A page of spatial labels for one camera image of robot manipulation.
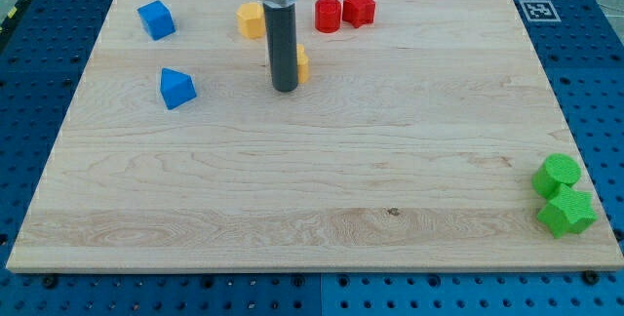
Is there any red cylinder block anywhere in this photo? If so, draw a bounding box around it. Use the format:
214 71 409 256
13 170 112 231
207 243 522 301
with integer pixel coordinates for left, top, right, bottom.
315 0 341 33

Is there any red star block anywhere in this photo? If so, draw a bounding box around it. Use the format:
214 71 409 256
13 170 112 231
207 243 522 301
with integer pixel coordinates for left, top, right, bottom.
342 0 376 28

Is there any yellow hexagon block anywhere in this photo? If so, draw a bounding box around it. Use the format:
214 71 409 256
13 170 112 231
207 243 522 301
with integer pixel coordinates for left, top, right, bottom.
236 2 265 39

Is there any light wooden board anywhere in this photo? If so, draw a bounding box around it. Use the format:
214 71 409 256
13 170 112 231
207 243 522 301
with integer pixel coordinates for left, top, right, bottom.
7 0 623 274

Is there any blue triangular prism block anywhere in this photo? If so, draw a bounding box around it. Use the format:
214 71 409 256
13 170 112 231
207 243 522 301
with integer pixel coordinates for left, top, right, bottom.
160 68 197 109

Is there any green star block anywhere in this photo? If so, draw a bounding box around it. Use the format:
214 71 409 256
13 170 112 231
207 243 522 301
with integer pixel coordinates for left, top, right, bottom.
537 184 598 239

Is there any yellow heart block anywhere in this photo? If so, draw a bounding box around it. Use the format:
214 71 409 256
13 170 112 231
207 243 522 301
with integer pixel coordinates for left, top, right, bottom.
296 44 310 84

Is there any white fiducial marker tag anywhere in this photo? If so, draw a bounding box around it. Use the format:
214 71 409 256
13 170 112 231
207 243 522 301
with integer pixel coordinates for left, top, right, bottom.
519 0 561 22

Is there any blue cube block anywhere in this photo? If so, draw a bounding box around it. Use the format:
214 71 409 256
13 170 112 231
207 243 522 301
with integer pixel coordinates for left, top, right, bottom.
137 0 176 40

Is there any green cylinder block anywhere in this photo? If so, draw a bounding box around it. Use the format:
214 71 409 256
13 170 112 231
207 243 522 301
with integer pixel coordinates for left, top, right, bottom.
531 153 581 199

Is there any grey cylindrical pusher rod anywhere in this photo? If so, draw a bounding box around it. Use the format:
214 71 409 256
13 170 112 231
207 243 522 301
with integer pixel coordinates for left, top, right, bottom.
263 2 298 93

